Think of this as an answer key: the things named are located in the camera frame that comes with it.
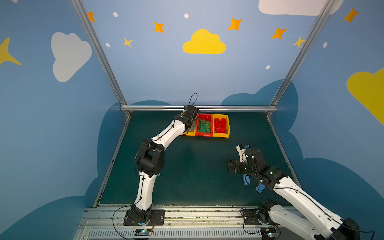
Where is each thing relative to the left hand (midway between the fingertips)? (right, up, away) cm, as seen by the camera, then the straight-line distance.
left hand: (191, 124), depth 97 cm
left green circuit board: (-23, -53, -26) cm, 63 cm away
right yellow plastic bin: (+26, -2, +8) cm, 28 cm away
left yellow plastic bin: (0, -6, +9) cm, 11 cm away
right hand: (+22, -21, -17) cm, 35 cm away
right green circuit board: (+38, -54, -25) cm, 71 cm away
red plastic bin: (+12, +6, +20) cm, 24 cm away
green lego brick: (+9, -2, +11) cm, 15 cm away
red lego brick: (+21, -1, +12) cm, 24 cm away
